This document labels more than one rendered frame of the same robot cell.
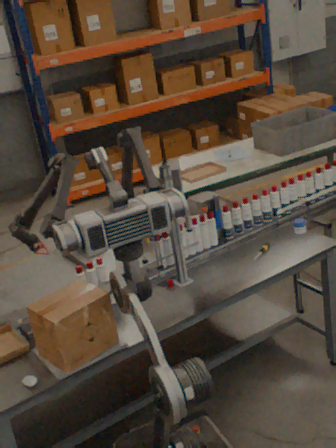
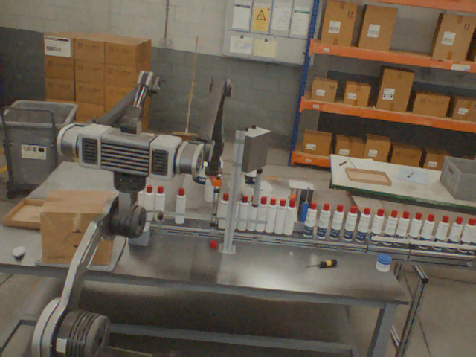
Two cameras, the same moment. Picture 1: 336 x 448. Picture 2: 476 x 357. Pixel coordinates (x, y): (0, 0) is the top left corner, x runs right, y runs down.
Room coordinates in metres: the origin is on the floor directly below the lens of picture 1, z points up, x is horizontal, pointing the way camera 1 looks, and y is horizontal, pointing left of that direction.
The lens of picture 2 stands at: (1.24, -1.03, 2.11)
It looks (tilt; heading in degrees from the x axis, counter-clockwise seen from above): 22 degrees down; 27
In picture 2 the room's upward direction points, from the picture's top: 7 degrees clockwise
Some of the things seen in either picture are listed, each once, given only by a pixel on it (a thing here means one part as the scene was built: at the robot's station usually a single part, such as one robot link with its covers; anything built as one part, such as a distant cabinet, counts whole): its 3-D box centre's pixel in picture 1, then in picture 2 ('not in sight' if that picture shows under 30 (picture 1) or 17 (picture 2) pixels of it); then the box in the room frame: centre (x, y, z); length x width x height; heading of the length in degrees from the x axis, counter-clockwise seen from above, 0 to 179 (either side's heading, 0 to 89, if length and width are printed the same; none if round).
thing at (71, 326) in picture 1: (73, 324); (79, 226); (2.62, 0.51, 0.99); 0.30 x 0.24 x 0.27; 129
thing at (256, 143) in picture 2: (171, 181); (251, 149); (3.22, -0.05, 1.38); 0.17 x 0.10 x 0.19; 175
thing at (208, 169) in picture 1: (200, 172); (367, 176); (4.89, -0.32, 0.82); 0.34 x 0.24 x 0.03; 117
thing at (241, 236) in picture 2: (161, 272); (220, 230); (3.24, 0.08, 0.85); 1.65 x 0.11 x 0.05; 120
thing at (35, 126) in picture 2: not in sight; (40, 143); (4.16, 2.74, 0.48); 0.89 x 0.63 x 0.96; 40
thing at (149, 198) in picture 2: (92, 279); (149, 202); (3.04, 0.44, 0.98); 0.05 x 0.05 x 0.20
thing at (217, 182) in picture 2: (154, 246); (215, 203); (3.18, 0.09, 1.05); 0.10 x 0.04 x 0.33; 30
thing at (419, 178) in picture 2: (231, 154); (412, 175); (5.23, -0.62, 0.81); 0.32 x 0.24 x 0.01; 6
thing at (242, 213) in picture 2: not in sight; (243, 213); (3.29, -0.02, 0.98); 0.05 x 0.05 x 0.20
